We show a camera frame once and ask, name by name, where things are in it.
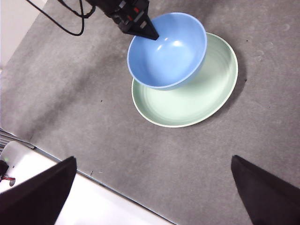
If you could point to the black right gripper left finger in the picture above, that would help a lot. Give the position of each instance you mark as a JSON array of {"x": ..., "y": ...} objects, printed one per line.
[{"x": 39, "y": 199}]

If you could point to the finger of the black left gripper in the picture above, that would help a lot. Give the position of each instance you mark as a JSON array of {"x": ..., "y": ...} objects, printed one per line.
[{"x": 146, "y": 29}]

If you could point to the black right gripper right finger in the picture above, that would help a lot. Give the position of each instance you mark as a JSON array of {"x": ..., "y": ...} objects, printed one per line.
[{"x": 269, "y": 199}]

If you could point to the blue ribbed bowl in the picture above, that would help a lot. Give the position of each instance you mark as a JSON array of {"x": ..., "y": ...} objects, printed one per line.
[{"x": 168, "y": 63}]

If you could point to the green round plate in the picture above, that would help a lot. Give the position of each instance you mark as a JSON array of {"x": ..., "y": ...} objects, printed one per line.
[{"x": 185, "y": 107}]

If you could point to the white cylindrical device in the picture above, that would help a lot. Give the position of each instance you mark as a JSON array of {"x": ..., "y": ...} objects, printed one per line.
[{"x": 16, "y": 154}]

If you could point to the grey ribbed grille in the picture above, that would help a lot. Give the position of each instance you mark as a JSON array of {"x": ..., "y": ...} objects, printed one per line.
[{"x": 9, "y": 138}]

